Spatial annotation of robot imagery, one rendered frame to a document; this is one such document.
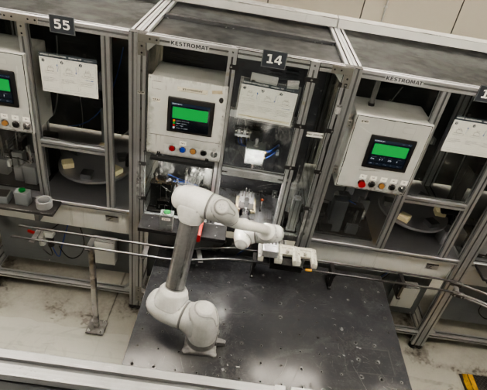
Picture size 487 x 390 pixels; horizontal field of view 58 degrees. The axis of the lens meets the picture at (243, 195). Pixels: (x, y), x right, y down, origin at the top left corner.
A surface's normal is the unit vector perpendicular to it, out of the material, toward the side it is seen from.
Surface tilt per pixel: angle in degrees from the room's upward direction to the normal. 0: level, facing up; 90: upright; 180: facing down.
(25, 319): 0
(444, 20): 90
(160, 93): 90
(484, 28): 90
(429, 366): 0
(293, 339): 0
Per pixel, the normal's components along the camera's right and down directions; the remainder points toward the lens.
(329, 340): 0.14, -0.81
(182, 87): -0.06, 0.57
